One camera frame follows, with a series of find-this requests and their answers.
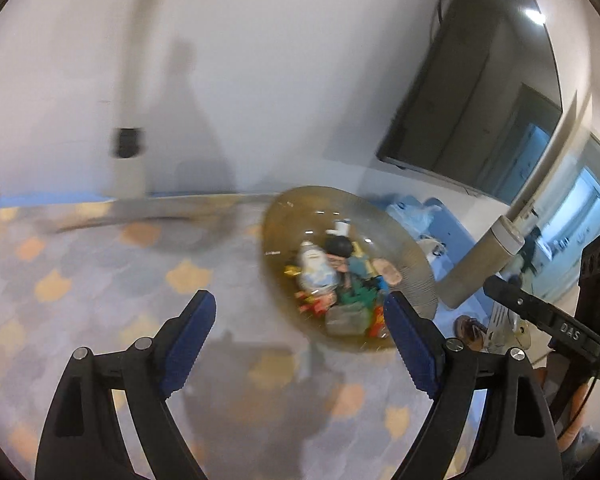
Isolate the pink object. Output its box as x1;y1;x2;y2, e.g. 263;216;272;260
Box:
372;258;403;287

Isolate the red cartoon boy figurine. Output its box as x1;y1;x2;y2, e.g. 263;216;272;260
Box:
294;235;366;316

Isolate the clear bag with white cable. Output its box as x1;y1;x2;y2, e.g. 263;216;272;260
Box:
298;240;337;295

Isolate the red rectangular box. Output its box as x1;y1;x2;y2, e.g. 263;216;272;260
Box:
367;304;389;339

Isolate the person's right hand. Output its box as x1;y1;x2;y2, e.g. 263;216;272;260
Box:
535;367;588;452

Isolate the beige cylindrical tube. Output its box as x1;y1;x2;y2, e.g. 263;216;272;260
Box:
437;216;524;309

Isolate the ginkgo pattern table mat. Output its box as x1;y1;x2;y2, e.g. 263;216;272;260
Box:
0;198;430;479

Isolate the amber ribbed glass bowl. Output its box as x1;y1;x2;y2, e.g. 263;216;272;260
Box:
262;186;439;352

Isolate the black wall-mounted monitor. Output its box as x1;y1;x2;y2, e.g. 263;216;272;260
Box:
377;0;562;204

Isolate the black wall socket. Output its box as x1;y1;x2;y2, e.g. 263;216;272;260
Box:
112;128;145;159

